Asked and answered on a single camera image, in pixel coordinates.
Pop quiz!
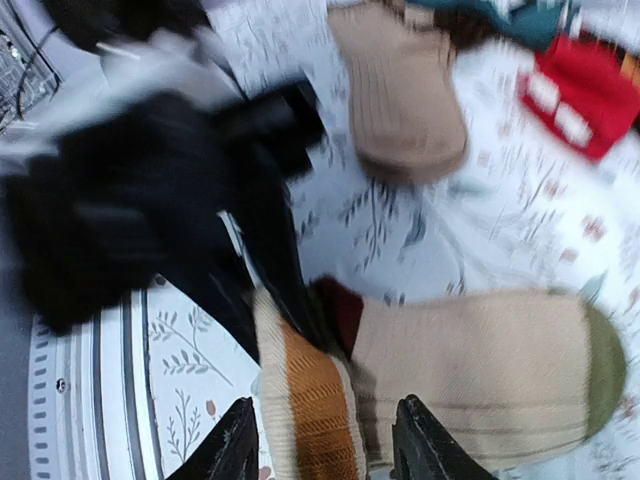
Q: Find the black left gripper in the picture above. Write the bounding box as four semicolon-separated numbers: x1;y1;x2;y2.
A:
4;82;328;362

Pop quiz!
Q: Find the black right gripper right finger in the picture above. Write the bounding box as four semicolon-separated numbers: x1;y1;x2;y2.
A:
392;394;496;480

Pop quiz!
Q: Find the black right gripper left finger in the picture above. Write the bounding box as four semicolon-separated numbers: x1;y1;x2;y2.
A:
167;397;259;480

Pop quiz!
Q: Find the beige striped sock pair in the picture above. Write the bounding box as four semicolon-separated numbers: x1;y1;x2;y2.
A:
253;284;627;479

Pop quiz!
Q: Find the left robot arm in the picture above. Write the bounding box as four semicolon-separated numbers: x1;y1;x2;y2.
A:
1;1;328;358

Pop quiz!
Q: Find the brown tan sock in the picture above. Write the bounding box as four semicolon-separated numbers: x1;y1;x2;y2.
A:
327;2;468;184

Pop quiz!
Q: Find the dark green sock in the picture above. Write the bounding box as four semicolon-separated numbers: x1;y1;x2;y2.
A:
408;0;581;52

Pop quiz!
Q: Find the red santa sock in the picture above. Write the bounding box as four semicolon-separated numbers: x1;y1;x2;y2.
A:
517;34;639;164

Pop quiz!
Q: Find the aluminium front rail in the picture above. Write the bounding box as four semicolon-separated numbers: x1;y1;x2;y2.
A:
1;291;164;479

